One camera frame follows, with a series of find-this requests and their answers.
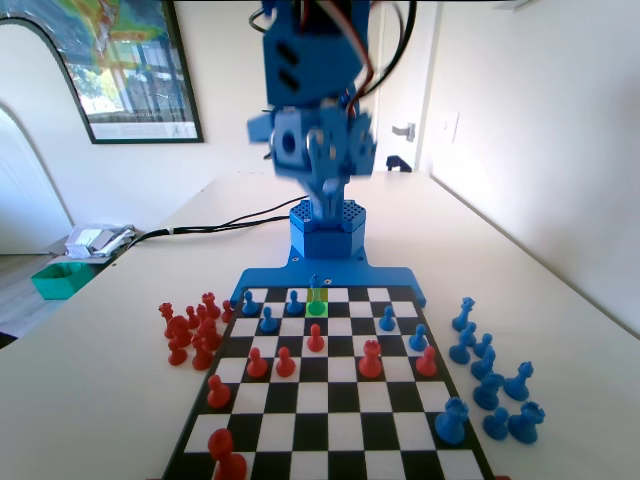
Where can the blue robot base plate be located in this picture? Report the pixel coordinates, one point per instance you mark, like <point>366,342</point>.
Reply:
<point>370,276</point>

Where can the black framed map poster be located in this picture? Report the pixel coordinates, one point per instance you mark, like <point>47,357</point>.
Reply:
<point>130,60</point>

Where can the blue SO-100 robot arm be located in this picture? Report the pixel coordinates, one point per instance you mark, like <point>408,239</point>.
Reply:
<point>310,65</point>

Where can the blue chess pawn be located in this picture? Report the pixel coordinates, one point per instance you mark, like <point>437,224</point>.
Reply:
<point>496,425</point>
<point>249,305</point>
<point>386,320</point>
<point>417,340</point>
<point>294,303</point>
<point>268,322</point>
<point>483,344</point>

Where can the red chess knight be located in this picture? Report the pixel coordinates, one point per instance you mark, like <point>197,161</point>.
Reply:
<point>210,331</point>
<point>178,330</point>

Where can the red queen piece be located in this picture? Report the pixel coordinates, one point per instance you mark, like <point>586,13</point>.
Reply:
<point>370,361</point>

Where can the green plastic bin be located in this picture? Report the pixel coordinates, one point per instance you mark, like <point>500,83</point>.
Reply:
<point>60,281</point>

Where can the red chess pawn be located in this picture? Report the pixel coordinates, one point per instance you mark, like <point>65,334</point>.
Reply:
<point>191,315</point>
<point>285,363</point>
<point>256,365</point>
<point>226,457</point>
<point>426,363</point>
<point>314,341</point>
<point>218,393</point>
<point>227,311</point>
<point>177,354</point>

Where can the white curved panel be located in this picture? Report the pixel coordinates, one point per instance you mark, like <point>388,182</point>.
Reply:
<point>25,175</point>

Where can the blue table clamp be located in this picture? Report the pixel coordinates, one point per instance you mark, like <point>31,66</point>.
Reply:
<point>397,162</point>

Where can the black and white chessboard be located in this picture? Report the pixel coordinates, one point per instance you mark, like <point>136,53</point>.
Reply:
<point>325,400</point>

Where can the red chess bishop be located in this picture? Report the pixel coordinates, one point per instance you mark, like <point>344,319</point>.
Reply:
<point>201,356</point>
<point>201,312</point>

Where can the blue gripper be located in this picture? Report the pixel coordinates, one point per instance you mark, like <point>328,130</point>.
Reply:
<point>327,156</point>

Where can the blue chess rook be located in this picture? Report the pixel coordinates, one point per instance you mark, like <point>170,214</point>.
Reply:
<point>525,424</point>
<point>451,421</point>

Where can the blue chess queen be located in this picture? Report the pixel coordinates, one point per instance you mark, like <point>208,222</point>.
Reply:
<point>464,312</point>

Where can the white door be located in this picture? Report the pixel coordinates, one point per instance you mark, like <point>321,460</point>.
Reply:
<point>400,125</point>

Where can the pile of papers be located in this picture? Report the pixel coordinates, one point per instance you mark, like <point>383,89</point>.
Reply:
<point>95,239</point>

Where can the white light switch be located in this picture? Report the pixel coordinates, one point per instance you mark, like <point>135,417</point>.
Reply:
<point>451,127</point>

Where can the blue chess king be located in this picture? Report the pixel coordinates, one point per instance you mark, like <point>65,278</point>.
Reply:
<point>315,306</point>

